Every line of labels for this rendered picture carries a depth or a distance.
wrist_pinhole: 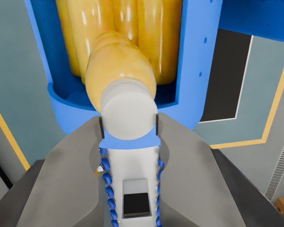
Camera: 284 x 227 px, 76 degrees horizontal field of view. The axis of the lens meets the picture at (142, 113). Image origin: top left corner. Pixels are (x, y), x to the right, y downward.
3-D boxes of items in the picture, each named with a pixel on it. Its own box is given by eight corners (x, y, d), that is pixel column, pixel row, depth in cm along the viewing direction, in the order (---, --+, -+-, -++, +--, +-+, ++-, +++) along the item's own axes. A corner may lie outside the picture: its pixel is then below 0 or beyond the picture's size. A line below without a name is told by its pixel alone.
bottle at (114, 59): (125, 21, 27) (159, 44, 11) (141, 65, 31) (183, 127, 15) (81, 40, 27) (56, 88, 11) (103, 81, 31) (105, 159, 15)
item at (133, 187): (122, 184, 74) (122, 223, 61) (122, 177, 72) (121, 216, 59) (147, 182, 75) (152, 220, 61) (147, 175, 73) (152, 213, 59)
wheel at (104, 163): (106, 174, 62) (111, 170, 63) (104, 164, 60) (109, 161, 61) (99, 166, 65) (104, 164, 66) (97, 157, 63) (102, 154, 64)
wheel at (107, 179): (108, 188, 66) (113, 185, 67) (107, 179, 64) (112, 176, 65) (102, 180, 69) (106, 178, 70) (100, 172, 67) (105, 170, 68)
